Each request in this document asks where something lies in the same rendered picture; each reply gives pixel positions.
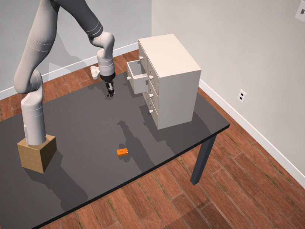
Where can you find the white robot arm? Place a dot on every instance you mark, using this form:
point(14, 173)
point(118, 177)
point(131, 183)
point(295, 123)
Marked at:
point(28, 80)

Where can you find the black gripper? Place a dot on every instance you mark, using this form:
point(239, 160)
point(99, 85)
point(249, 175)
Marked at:
point(109, 83)

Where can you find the white small chest of drawers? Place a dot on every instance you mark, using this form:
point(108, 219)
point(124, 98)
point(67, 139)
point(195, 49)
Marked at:
point(179, 77)

